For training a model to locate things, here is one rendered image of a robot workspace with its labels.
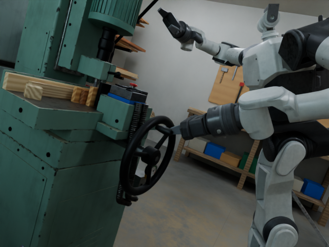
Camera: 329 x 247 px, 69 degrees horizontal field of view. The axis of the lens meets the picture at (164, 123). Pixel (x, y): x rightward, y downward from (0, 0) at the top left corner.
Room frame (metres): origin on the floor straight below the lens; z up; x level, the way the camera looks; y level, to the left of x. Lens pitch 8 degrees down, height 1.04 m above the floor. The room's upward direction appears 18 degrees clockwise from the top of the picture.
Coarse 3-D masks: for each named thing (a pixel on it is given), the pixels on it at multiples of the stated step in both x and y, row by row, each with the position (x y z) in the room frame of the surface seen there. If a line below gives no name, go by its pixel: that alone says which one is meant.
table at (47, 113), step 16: (0, 96) 0.68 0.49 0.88; (16, 96) 0.65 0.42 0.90; (16, 112) 0.64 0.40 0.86; (32, 112) 0.60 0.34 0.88; (48, 112) 0.62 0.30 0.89; (64, 112) 0.66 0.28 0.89; (80, 112) 0.71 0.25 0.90; (96, 112) 0.77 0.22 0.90; (48, 128) 0.63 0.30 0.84; (64, 128) 0.67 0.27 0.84; (80, 128) 0.72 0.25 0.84; (96, 128) 0.77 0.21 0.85; (112, 128) 0.75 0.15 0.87
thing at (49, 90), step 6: (36, 84) 0.73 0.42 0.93; (42, 84) 0.75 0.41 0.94; (48, 84) 0.78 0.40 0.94; (48, 90) 0.77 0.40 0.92; (54, 90) 0.79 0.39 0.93; (60, 90) 0.81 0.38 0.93; (66, 90) 0.83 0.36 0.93; (72, 90) 0.85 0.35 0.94; (48, 96) 0.78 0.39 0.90; (54, 96) 0.79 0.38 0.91; (60, 96) 0.81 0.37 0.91; (66, 96) 0.83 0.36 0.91
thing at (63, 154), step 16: (0, 112) 0.86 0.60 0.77; (0, 128) 0.85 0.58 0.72; (16, 128) 0.80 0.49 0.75; (32, 128) 0.76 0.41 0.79; (32, 144) 0.75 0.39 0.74; (48, 144) 0.71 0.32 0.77; (64, 144) 0.68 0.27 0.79; (80, 144) 0.74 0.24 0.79; (96, 144) 0.80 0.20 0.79; (112, 144) 0.87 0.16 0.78; (48, 160) 0.70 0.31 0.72; (64, 160) 0.70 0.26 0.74; (80, 160) 0.75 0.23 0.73; (96, 160) 0.82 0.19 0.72; (112, 160) 0.90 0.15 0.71
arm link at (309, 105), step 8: (328, 88) 0.55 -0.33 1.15; (304, 96) 0.56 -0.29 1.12; (312, 96) 0.55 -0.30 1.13; (320, 96) 0.54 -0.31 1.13; (328, 96) 0.53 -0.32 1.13; (304, 104) 0.55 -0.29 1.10; (312, 104) 0.54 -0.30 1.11; (320, 104) 0.53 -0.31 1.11; (328, 104) 0.53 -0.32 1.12; (304, 112) 0.55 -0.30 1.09; (312, 112) 0.54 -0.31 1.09; (320, 112) 0.54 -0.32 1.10; (328, 112) 0.53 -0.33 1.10; (304, 120) 0.57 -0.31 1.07
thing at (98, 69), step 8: (80, 64) 0.96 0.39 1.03; (88, 64) 0.93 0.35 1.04; (96, 64) 0.91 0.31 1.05; (104, 64) 0.90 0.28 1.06; (112, 64) 0.94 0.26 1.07; (80, 72) 0.95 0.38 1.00; (88, 72) 0.93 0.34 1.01; (96, 72) 0.91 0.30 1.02; (104, 72) 0.91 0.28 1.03; (96, 80) 0.94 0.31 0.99; (104, 80) 0.92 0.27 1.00; (112, 80) 0.95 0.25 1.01
